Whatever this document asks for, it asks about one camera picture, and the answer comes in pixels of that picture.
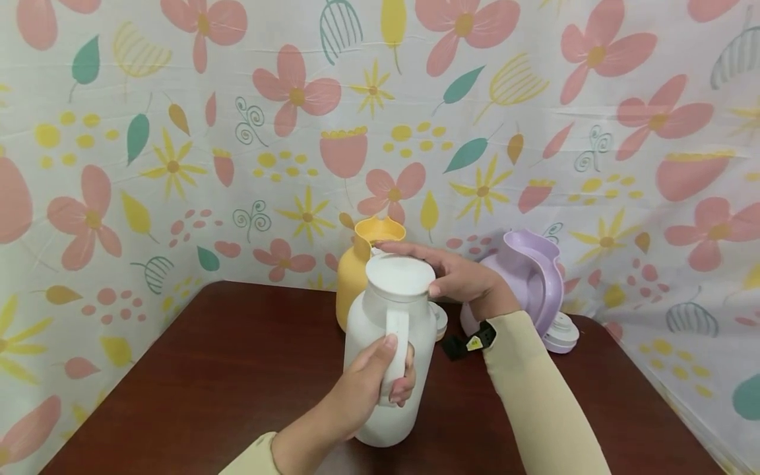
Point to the person's left hand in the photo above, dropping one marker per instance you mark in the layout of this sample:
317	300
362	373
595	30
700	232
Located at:
350	399

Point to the person's right hand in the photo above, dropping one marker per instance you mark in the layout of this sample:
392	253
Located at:
466	280

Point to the person's right thumb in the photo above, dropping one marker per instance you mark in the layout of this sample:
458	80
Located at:
439	286

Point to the person's left thumb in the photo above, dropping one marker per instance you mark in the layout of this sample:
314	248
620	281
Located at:
380	355

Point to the person's left fingers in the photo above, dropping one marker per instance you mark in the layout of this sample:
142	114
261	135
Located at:
404	386

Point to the person's right fingers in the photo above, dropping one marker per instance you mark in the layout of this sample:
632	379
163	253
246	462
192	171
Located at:
409	249

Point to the plain white round lid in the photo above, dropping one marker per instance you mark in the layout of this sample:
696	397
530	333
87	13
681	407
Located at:
401	274

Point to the person's right forearm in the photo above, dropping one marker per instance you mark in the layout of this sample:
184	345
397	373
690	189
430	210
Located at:
540	389

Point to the person's left forearm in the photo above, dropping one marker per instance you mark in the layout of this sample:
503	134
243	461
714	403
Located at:
303	439

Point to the white lid with orange rim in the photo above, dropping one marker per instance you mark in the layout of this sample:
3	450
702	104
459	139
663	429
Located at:
440	320

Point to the black wrist band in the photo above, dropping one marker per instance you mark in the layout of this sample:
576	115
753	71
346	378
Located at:
456	347

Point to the yellow pitcher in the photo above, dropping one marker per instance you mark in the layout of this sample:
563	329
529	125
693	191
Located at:
351	277

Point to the white lid with purple rim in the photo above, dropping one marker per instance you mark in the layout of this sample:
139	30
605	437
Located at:
561	332

